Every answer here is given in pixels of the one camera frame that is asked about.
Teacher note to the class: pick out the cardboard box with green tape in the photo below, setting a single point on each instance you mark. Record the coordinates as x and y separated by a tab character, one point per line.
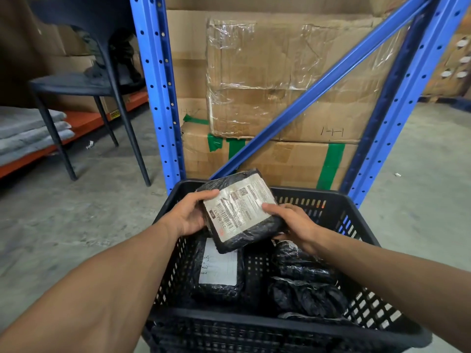
287	161

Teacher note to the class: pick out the person's right hand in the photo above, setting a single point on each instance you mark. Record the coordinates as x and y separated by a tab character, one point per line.
298	227

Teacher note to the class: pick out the crumpled black plastic parcel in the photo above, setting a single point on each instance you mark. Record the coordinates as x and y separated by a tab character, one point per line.
300	262
307	297

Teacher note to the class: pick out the person's left thumb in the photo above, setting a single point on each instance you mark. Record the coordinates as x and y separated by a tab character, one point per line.
205	195

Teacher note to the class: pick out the person's right forearm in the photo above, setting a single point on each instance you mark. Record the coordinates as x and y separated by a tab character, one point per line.
397	279

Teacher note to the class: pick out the orange shelf beam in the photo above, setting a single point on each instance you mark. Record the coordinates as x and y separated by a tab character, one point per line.
84	121

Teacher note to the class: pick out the cardboard box wrapped in film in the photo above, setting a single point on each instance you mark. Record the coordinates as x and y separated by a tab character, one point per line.
265	77

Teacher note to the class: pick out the stack of grey folded cloths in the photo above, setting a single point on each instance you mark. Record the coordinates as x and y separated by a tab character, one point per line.
29	132

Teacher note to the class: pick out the blue metal shelf rack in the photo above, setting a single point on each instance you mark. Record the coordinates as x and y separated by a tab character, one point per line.
386	106

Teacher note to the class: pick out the black bag on chair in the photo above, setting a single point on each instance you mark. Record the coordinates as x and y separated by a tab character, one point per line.
117	62

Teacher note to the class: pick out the dark plastic chair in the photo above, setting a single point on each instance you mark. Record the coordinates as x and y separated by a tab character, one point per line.
92	80

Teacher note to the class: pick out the person's right thumb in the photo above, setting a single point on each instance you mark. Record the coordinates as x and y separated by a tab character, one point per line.
274	210

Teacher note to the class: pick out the brown cardboard boxes behind chair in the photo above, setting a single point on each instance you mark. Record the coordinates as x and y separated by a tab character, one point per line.
55	51

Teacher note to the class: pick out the black parcel with white label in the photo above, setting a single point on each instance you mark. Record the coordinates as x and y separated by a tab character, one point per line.
217	270

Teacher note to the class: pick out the large plain cardboard box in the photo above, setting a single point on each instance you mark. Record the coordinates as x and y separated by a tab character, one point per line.
187	58

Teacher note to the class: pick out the cardboard boxes with white circles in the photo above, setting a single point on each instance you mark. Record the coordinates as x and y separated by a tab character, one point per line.
450	66

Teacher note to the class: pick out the black parcel with printed label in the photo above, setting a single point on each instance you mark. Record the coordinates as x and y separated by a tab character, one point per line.
241	213

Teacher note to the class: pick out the person's left hand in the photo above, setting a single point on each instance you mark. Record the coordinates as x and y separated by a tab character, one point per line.
186	218

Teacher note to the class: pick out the person's left forearm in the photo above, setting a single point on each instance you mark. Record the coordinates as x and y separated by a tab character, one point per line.
95	290

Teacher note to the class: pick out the black plastic basket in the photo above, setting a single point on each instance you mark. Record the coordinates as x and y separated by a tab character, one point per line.
257	327

